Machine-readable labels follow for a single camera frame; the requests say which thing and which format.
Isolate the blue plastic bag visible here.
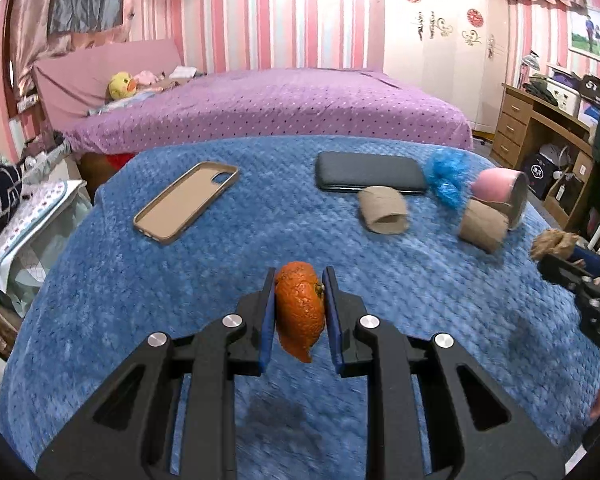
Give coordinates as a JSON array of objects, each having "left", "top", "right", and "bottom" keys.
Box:
[{"left": 425, "top": 151, "right": 473, "bottom": 209}]

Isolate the small framed couple photo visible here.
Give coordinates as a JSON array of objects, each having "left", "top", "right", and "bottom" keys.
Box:
[{"left": 567, "top": 5, "right": 600, "bottom": 66}]

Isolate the desk lamp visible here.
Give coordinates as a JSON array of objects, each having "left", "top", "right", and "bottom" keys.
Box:
[{"left": 519, "top": 51, "right": 542, "bottom": 89}]

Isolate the pile of clothes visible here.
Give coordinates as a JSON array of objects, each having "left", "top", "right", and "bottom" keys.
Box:
[{"left": 22, "top": 132, "right": 72, "bottom": 169}]

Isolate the pink satin curtain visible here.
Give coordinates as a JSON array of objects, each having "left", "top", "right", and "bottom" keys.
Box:
[{"left": 7, "top": 0, "right": 131, "bottom": 78}]

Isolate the purple bed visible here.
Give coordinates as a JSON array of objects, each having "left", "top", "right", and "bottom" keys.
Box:
[{"left": 62, "top": 66, "right": 475, "bottom": 154}]

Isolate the white wardrobe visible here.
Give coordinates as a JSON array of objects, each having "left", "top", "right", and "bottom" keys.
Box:
[{"left": 382, "top": 0, "right": 511, "bottom": 136}]

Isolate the black phone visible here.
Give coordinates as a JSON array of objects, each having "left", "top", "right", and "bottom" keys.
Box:
[{"left": 315, "top": 151, "right": 427, "bottom": 195}]

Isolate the white storage box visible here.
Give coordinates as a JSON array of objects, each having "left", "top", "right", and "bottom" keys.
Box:
[{"left": 547, "top": 77, "right": 581, "bottom": 114}]

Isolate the pink covered headboard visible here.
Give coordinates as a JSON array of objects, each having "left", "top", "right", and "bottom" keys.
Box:
[{"left": 32, "top": 38, "right": 183, "bottom": 133}]

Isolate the dark paper bag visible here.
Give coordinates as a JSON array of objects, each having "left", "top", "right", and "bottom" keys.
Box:
[{"left": 520, "top": 152, "right": 554, "bottom": 196}]

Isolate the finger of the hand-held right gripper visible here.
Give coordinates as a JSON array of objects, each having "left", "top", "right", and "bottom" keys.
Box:
[
  {"left": 537, "top": 254, "right": 598, "bottom": 293},
  {"left": 566, "top": 247, "right": 600, "bottom": 282}
]

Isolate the round cardboard tube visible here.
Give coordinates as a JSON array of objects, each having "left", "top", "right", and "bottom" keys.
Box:
[{"left": 458, "top": 199, "right": 511, "bottom": 254}]

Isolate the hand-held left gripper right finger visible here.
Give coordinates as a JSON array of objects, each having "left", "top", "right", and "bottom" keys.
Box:
[{"left": 322, "top": 266, "right": 566, "bottom": 480}]

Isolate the brown paper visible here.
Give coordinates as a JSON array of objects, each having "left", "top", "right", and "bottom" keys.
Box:
[{"left": 530, "top": 228, "right": 578, "bottom": 262}]

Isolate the red cloth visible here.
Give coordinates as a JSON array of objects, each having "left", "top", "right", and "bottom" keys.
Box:
[{"left": 102, "top": 152, "right": 134, "bottom": 171}]

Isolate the black bag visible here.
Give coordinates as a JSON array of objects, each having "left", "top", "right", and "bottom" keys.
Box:
[{"left": 580, "top": 75, "right": 600, "bottom": 104}]

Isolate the pink cup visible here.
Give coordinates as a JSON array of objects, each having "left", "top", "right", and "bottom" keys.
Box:
[{"left": 471, "top": 168, "right": 529, "bottom": 231}]

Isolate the orange peel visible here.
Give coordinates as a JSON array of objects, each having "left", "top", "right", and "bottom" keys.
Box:
[{"left": 275, "top": 261, "right": 327, "bottom": 364}]

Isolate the wooden desk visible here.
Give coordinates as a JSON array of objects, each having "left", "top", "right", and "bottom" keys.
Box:
[{"left": 490, "top": 84, "right": 596, "bottom": 231}]

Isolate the yellow duck plush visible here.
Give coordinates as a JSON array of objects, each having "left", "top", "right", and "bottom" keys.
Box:
[{"left": 107, "top": 71, "right": 138, "bottom": 101}]

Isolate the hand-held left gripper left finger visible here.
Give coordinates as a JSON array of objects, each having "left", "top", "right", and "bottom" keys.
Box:
[{"left": 35, "top": 267, "right": 278, "bottom": 480}]

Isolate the tan phone case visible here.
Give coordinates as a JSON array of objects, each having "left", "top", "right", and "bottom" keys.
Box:
[{"left": 132, "top": 161, "right": 240, "bottom": 246}]

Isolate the white polka dot cloth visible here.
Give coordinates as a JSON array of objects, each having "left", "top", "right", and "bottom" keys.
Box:
[{"left": 0, "top": 180, "right": 89, "bottom": 286}]

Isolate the white helmet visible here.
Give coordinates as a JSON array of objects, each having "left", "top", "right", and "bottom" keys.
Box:
[{"left": 537, "top": 142, "right": 573, "bottom": 171}]

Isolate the flattened cardboard tube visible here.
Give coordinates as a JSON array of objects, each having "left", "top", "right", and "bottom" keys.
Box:
[{"left": 357, "top": 186, "right": 410, "bottom": 235}]

